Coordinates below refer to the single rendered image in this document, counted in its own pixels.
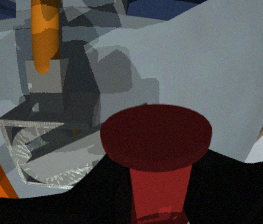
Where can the blue rectangular frame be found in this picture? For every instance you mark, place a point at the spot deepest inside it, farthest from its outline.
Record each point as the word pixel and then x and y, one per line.
pixel 155 9

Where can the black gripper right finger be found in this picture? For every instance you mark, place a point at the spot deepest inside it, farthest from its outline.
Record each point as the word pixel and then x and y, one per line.
pixel 223 190

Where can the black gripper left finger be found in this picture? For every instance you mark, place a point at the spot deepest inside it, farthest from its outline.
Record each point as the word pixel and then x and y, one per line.
pixel 103 196

